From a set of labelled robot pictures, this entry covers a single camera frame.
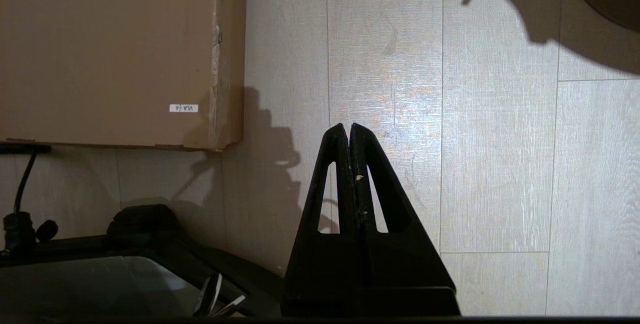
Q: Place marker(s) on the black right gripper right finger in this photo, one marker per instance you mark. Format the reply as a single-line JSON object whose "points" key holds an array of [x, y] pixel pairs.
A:
{"points": [[415, 274]]}

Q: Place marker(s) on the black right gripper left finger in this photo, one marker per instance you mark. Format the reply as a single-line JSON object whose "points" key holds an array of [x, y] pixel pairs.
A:
{"points": [[320, 269]]}

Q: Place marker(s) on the brown cardboard shoe box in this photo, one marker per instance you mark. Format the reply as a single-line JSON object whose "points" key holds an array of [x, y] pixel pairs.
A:
{"points": [[110, 54]]}

